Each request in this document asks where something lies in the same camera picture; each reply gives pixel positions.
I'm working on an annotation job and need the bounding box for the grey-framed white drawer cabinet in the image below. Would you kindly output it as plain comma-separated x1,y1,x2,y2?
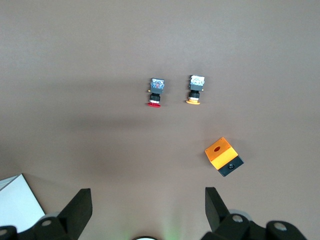
0,173,47,232

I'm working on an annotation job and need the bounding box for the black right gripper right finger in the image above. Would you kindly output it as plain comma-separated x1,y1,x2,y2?
201,186,307,240

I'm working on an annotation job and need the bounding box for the orange mushroom push button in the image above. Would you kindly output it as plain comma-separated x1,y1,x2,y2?
185,74,206,106

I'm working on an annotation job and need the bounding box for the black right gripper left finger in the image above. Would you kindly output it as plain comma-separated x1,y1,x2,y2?
0,188,93,240

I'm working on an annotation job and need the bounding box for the red mushroom push button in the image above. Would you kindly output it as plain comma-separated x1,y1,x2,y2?
145,77,166,109

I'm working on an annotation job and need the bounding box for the orange and black button enclosure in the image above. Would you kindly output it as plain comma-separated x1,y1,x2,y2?
204,136,245,178

